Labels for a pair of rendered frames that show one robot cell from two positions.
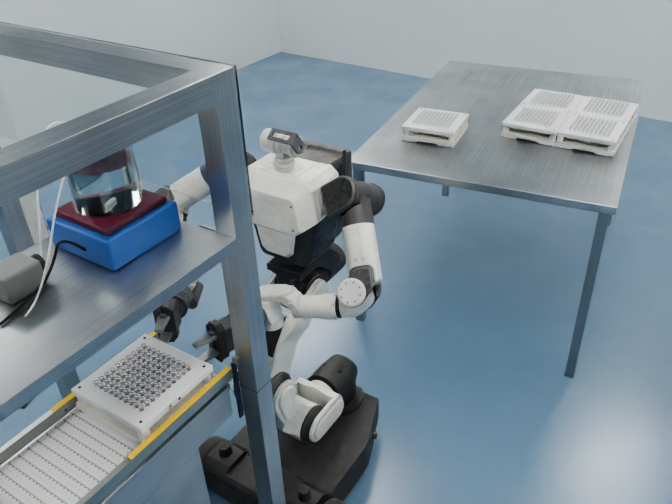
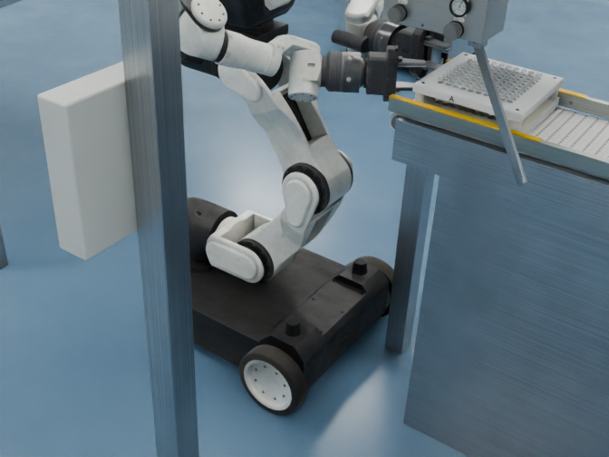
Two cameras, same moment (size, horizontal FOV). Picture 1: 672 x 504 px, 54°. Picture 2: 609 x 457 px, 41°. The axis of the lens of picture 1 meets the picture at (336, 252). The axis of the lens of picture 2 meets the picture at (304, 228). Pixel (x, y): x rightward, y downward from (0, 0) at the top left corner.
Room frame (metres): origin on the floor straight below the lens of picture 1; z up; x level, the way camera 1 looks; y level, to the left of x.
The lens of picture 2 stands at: (1.62, 2.15, 1.66)
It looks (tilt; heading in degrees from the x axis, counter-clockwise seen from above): 33 degrees down; 269
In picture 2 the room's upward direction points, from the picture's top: 3 degrees clockwise
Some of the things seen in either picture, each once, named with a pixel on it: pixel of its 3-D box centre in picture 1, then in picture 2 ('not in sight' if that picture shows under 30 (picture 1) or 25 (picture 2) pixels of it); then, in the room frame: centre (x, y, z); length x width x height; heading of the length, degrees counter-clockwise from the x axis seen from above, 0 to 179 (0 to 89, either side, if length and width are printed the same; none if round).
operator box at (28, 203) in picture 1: (21, 218); (104, 160); (1.91, 1.04, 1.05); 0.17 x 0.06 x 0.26; 56
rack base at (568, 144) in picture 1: (590, 139); not in sight; (2.69, -1.15, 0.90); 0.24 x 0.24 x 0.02; 58
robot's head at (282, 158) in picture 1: (281, 146); not in sight; (1.73, 0.14, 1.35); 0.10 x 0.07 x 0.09; 56
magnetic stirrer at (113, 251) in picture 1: (112, 219); not in sight; (1.27, 0.49, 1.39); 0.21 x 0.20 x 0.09; 56
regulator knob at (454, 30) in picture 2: not in sight; (453, 28); (1.33, 0.64, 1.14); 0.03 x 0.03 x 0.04; 56
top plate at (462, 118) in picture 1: (435, 121); not in sight; (2.84, -0.48, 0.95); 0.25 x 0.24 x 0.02; 64
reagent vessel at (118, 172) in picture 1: (100, 163); not in sight; (1.27, 0.49, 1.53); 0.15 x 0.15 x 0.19
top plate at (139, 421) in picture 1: (143, 379); (488, 84); (1.21, 0.49, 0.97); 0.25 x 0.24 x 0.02; 56
